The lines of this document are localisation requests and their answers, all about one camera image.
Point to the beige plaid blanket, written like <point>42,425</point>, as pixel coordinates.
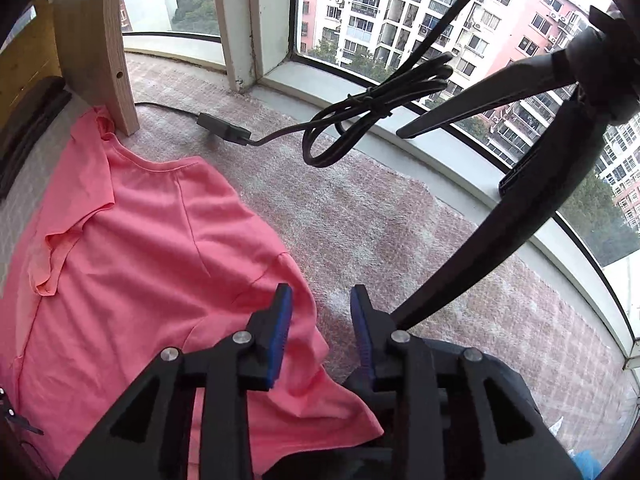
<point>400,220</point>

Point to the pink apartment building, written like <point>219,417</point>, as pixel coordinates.
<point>505,15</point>

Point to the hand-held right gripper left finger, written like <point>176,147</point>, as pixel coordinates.
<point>281,340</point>

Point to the yellow pine wood panel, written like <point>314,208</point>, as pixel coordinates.
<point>25,70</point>

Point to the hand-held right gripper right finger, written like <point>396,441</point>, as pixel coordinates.
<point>361,340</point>

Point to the light wooden board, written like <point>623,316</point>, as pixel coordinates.
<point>95,35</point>

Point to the window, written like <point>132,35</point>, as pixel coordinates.
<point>380,5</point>

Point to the pink t-shirt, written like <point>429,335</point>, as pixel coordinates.
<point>150,240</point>

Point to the black tripod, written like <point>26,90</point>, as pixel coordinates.
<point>540,185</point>

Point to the dark brown cloth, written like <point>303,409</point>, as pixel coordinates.
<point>30,125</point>

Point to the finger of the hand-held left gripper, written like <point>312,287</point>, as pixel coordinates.
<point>20,421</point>

